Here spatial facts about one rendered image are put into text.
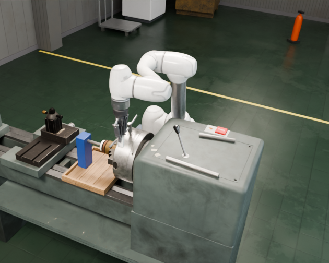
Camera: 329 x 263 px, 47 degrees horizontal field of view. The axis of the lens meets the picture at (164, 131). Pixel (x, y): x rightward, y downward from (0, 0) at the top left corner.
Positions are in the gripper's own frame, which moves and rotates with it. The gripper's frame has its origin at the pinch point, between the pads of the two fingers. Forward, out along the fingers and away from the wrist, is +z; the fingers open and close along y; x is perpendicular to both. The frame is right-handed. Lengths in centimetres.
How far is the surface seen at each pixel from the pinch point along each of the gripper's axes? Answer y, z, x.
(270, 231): -106, 129, 86
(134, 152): -7.7, 10.4, 4.4
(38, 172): 3, 39, -55
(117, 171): -3.1, 23.9, -3.9
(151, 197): 3.4, 27.9, 20.3
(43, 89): -226, 126, -245
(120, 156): -4.9, 13.9, -2.8
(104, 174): -16.2, 41.0, -20.8
